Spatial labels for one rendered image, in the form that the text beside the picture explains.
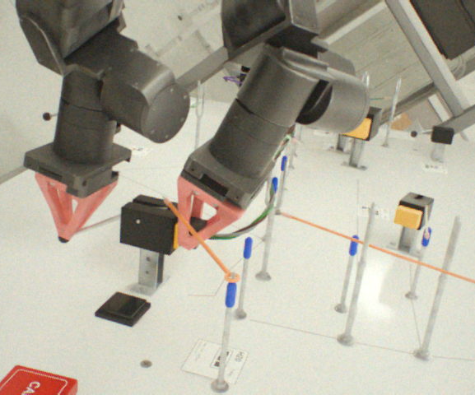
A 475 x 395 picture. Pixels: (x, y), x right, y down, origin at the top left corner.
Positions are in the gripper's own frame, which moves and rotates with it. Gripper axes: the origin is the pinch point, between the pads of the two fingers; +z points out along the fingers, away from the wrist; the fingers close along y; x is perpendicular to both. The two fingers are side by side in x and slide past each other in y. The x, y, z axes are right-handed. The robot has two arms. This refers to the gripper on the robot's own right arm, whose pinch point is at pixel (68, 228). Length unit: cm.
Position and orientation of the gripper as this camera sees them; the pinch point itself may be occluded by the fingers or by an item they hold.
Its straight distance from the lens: 67.2
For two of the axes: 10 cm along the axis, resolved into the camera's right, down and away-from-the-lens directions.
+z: -2.6, 8.7, 4.1
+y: 3.4, -3.2, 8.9
